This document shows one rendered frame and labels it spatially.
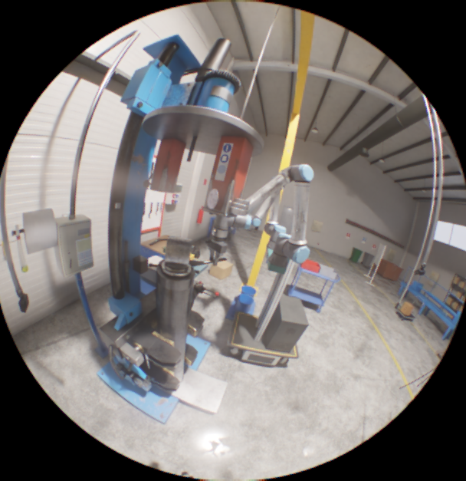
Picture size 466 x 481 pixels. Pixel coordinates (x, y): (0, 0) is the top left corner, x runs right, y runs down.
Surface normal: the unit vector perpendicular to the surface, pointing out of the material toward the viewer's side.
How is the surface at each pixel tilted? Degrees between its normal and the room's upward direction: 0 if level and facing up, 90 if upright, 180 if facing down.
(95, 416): 0
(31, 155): 90
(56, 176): 90
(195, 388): 0
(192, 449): 0
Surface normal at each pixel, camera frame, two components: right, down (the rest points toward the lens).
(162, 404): 0.24, -0.94
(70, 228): 0.94, 0.29
